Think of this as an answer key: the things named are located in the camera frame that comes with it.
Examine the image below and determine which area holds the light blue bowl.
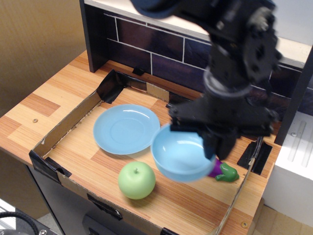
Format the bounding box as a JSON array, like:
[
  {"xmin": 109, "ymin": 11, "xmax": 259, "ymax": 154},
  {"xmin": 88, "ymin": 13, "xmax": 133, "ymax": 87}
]
[{"xmin": 151, "ymin": 124, "xmax": 216, "ymax": 182}]

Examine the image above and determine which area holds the light blue plate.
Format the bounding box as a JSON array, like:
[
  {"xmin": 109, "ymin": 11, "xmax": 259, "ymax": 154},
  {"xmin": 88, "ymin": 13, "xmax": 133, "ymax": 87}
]
[{"xmin": 93, "ymin": 104, "xmax": 160, "ymax": 155}]

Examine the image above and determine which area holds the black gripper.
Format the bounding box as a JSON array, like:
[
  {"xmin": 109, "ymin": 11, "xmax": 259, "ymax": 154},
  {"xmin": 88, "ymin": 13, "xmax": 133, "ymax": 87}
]
[{"xmin": 169, "ymin": 70, "xmax": 279, "ymax": 160}]

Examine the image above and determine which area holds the black braided cable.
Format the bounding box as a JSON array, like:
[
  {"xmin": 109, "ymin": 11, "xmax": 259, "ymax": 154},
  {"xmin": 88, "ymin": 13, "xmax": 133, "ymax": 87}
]
[{"xmin": 0, "ymin": 211, "xmax": 40, "ymax": 235}]

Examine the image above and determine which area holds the cardboard fence with black tape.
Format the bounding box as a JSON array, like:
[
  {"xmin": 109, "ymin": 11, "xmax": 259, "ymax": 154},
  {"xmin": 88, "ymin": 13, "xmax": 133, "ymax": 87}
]
[{"xmin": 29, "ymin": 71, "xmax": 270, "ymax": 235}]

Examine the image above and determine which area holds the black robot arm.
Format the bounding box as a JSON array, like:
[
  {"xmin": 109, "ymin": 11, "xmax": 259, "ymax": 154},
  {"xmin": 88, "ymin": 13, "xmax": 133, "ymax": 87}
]
[{"xmin": 133, "ymin": 0, "xmax": 282, "ymax": 160}]

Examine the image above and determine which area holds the white ribbed side unit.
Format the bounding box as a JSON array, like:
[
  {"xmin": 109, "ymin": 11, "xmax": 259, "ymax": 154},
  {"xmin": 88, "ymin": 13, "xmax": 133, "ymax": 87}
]
[{"xmin": 263, "ymin": 112, "xmax": 313, "ymax": 226}]

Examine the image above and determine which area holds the green toy apple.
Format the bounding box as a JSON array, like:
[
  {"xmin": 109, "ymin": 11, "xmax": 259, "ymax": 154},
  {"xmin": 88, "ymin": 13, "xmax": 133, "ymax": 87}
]
[{"xmin": 118, "ymin": 162, "xmax": 156, "ymax": 200}]

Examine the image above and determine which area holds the purple toy eggplant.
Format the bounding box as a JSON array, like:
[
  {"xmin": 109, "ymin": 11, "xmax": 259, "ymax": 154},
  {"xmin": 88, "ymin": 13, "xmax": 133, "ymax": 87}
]
[{"xmin": 208, "ymin": 159, "xmax": 239, "ymax": 182}]

